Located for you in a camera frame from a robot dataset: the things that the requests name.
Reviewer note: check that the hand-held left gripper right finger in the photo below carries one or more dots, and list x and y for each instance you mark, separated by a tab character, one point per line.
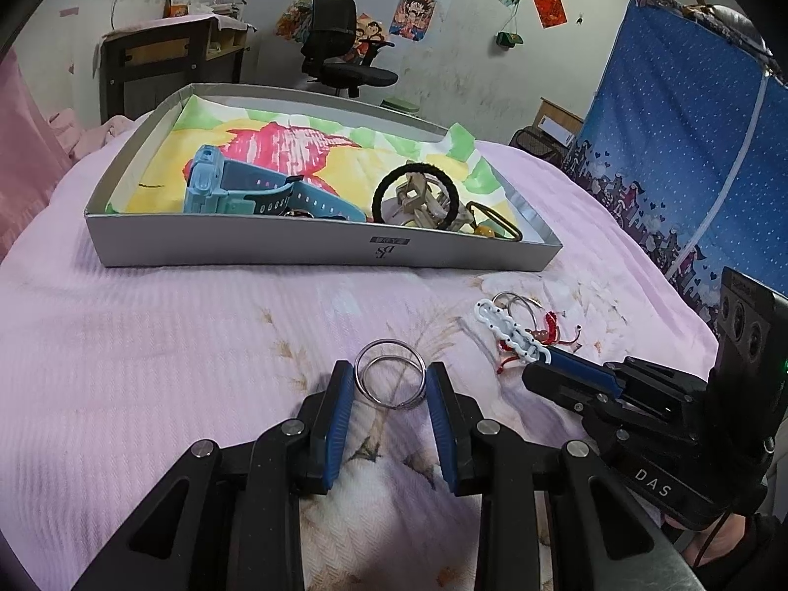
443	425

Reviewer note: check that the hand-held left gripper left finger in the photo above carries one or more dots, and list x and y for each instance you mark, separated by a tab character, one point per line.
341	418

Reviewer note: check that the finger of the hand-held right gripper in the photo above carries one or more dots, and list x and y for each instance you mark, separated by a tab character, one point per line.
582	367
563	388

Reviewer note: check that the silver bangle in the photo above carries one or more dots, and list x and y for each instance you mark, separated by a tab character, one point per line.
388	341
394	407

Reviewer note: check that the grey cardboard box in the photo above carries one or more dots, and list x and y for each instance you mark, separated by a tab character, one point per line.
277	243

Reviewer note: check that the beige hair claw clip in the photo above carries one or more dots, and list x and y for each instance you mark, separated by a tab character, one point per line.
418	203

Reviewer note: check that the light blue wristwatch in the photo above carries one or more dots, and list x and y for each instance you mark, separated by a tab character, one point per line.
209	181

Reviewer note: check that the person's right forearm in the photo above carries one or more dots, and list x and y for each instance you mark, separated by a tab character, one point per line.
714	545

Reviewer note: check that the linked silver rings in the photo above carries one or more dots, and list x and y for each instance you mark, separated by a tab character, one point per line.
528	298

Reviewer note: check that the dark wicker basket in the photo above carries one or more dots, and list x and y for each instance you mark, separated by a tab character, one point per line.
535	144

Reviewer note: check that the blue dotted curtain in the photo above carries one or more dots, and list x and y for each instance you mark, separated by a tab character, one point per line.
677	154

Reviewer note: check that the wooden board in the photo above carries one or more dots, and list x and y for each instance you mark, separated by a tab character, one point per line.
554	120

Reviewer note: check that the colourful painted cloth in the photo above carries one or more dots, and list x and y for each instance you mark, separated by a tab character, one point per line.
271	141

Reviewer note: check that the green container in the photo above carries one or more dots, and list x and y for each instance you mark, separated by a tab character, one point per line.
400	106

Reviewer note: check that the red paper square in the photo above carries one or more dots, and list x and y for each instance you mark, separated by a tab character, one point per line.
549	9

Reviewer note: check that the grey bundle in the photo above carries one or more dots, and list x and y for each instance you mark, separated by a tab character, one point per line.
732	24

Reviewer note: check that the crumpled pink cloth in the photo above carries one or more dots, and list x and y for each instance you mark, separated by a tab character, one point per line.
92	135

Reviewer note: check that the cartoon figures poster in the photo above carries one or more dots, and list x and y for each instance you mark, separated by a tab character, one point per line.
369	34

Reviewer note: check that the anime character poster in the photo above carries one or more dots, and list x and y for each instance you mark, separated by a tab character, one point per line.
412	15

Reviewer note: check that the black office chair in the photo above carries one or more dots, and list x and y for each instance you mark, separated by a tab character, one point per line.
332	18

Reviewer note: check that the dark wooden desk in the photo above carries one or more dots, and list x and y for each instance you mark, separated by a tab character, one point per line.
148	68

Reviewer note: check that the colourful patterned cloth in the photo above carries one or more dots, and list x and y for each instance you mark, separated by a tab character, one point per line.
292	15

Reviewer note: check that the pink curtain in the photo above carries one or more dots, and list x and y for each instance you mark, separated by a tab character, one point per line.
24	135

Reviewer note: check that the stack of books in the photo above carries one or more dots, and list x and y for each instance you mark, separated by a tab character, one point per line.
221	9

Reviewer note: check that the orange carton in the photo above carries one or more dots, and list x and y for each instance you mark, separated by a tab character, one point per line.
175	6

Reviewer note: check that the green wall holder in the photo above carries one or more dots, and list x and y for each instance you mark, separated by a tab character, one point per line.
509	39

